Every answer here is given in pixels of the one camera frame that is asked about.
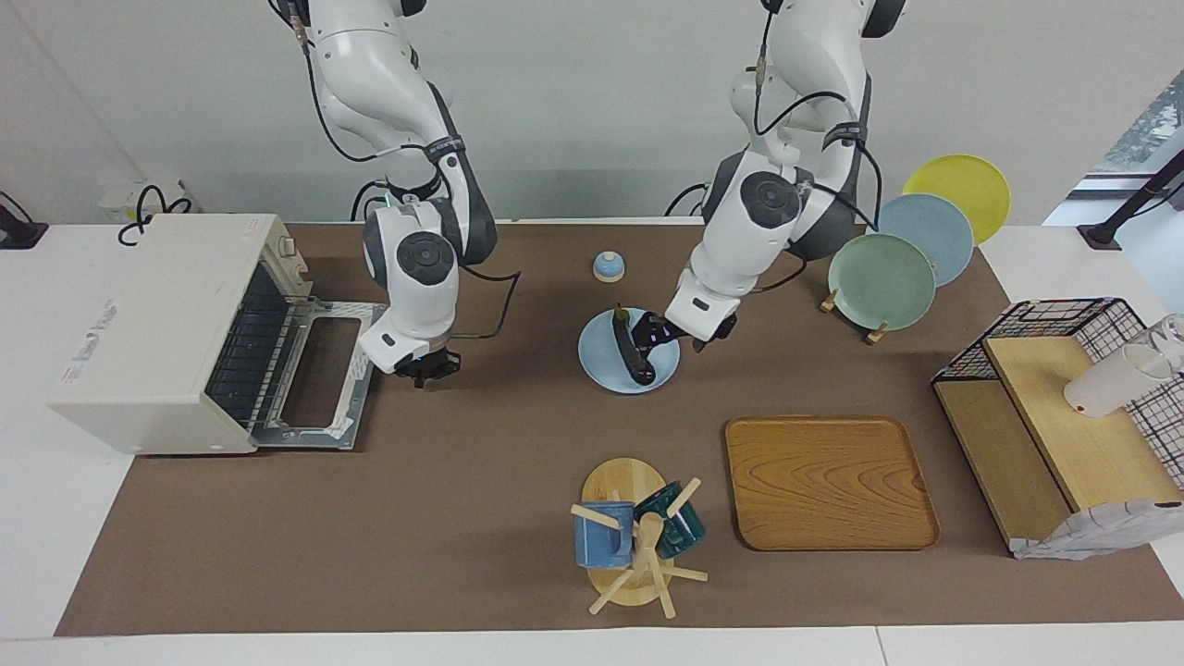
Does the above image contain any dark purple eggplant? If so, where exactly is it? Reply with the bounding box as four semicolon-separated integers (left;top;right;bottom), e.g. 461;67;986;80
612;303;658;387

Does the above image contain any light blue plate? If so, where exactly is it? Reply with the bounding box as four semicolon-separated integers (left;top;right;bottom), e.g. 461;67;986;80
578;308;682;395

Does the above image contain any glass oven door with handle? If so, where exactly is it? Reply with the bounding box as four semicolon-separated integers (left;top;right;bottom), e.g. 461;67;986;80
250;298;389;451

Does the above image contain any cream toaster oven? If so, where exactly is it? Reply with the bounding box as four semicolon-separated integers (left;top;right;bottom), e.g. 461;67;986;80
46;214;311;456

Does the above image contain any wooden mug tree stand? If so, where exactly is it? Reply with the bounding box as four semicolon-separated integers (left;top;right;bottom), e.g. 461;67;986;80
570;457;709;619

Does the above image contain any brown table mat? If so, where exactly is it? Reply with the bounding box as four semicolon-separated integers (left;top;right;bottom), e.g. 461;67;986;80
54;222;1184;637

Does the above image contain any dark green ceramic mug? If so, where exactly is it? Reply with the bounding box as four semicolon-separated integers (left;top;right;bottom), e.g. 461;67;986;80
634;480;707;559

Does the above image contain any wooden plate rack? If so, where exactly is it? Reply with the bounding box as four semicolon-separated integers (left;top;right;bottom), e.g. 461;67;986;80
820;289;891;345

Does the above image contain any blue ceramic mug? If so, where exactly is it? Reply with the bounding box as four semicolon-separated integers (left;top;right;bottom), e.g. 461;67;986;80
574;500;636;569

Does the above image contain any wooden serving tray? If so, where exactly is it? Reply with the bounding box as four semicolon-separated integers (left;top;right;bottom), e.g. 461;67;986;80
724;415;942;552

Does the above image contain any pale green plate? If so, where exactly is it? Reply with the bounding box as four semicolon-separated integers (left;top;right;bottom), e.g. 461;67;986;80
827;233;937;331

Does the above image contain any blue racked plate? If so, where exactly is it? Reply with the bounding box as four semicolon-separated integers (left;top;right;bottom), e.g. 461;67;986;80
877;193;975;288

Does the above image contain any yellow plate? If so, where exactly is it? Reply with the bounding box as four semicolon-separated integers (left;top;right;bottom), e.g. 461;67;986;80
902;154;1012;246

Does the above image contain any white power adapter box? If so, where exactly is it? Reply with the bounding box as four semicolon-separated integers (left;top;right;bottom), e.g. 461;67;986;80
100;180;186;223

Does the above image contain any wooden shelf box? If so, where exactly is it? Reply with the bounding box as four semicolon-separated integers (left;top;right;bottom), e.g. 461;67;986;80
932;335;1184;556

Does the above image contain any black table clamp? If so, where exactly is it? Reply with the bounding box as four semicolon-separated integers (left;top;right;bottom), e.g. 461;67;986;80
0;190;49;251

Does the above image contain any white plastic cup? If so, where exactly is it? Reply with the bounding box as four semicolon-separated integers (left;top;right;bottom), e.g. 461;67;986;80
1064;344;1176;419

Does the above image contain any grey grid patterned cloth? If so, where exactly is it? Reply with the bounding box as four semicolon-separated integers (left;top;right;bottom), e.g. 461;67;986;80
1013;499;1184;561

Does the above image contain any black clamp stand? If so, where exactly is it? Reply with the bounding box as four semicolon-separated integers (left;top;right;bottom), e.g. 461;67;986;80
1078;148;1184;251

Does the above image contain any clear glass cup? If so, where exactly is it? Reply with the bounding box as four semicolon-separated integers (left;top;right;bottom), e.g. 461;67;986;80
1138;314;1184;376

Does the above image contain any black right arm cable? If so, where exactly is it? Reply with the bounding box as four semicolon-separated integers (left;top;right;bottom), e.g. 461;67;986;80
273;0;522;340

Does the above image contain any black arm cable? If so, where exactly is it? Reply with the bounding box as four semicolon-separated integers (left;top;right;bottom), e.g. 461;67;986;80
751;0;884;292
273;0;522;340

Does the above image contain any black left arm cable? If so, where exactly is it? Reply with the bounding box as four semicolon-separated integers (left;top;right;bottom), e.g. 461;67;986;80
751;0;884;292

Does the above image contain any black oven power cable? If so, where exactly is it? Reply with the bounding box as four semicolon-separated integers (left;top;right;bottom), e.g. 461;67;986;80
117;184;195;247

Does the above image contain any black wire basket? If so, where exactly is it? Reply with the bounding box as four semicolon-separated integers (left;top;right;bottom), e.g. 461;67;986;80
932;297;1184;491

